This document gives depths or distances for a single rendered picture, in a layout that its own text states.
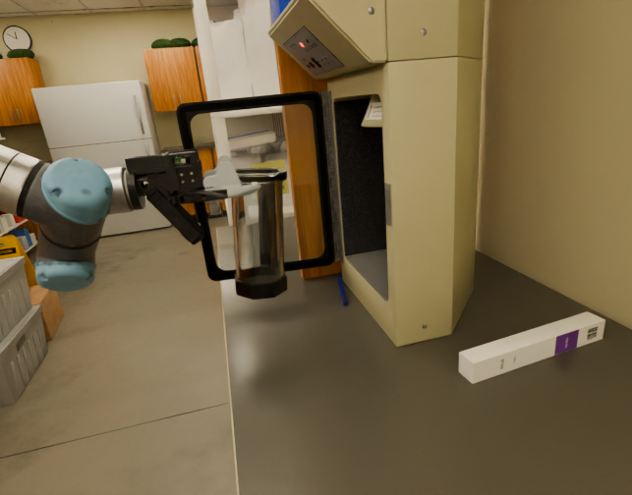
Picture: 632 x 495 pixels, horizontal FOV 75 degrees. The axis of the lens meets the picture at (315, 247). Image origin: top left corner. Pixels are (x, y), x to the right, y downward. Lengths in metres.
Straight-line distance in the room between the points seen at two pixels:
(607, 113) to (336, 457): 0.74
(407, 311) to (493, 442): 0.25
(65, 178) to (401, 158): 0.45
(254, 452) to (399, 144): 0.48
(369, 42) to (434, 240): 0.32
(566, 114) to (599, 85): 0.08
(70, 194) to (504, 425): 0.62
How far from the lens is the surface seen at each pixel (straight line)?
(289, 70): 0.98
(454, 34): 0.69
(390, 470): 0.57
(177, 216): 0.73
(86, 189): 0.56
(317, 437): 0.61
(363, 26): 0.63
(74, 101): 5.66
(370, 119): 0.76
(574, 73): 0.98
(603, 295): 0.98
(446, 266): 0.74
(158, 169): 0.72
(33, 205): 0.59
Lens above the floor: 1.37
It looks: 19 degrees down
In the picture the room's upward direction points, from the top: 6 degrees counter-clockwise
